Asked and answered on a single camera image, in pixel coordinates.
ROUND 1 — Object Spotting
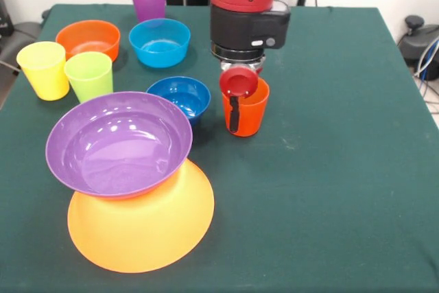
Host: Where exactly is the orange-red plastic bowl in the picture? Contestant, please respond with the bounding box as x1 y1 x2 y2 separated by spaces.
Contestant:
55 19 121 64

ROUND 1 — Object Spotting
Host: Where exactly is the dark green tablecloth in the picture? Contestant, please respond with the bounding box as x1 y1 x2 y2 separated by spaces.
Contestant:
0 3 439 293

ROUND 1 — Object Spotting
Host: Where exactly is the dark blue plastic bowl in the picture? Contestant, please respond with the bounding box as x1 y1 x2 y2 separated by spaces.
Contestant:
145 76 212 128

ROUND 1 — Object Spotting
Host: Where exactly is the purple plastic bowl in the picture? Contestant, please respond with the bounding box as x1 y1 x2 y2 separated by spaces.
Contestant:
45 91 194 199

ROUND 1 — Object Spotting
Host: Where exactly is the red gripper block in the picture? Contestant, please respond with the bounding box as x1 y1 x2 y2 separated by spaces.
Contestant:
219 54 267 134

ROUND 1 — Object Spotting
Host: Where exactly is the large yellow plastic bowl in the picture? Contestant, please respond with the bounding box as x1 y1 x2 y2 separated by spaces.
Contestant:
67 158 216 274

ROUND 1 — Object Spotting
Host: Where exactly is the purple plastic cup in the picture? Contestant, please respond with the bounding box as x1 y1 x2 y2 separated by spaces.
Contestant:
128 0 167 23

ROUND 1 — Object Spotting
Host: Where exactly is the light blue plastic bowl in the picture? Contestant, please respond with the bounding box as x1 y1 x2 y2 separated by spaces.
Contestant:
128 18 191 69

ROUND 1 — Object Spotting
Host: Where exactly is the tangle of floor cables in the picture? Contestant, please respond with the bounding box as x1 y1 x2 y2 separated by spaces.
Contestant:
413 38 439 115

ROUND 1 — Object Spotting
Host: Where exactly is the yellow plastic cup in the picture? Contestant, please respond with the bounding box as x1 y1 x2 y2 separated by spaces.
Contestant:
16 41 71 102

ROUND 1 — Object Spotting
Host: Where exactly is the green plastic cup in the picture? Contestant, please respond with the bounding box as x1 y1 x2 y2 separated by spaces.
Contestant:
63 51 115 104

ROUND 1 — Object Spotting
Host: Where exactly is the red plastic cup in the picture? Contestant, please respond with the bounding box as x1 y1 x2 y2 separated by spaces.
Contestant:
222 76 271 138

